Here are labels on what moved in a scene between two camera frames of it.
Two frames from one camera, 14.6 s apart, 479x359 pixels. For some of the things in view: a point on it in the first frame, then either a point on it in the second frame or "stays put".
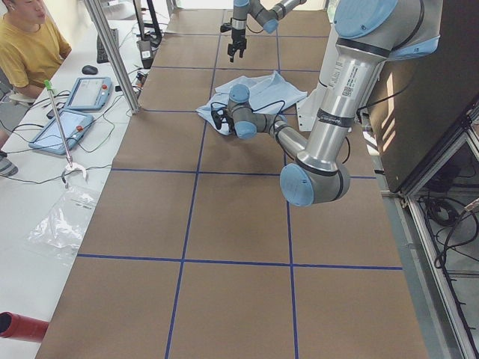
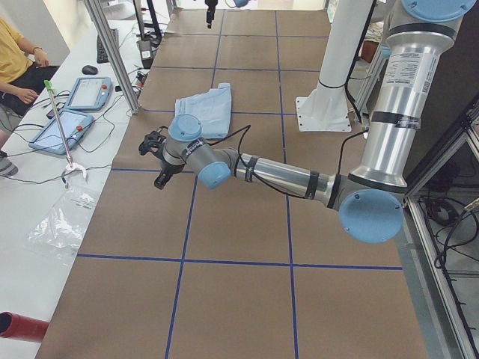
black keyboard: (101, 54) stays put
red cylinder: (15, 325) stays put
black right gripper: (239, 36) to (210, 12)
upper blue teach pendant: (90, 93) stays put
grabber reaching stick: (69, 166) stays put
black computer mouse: (89, 69) stays put
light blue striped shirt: (271, 93) to (212, 108)
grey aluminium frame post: (96, 10) stays put
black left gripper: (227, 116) to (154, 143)
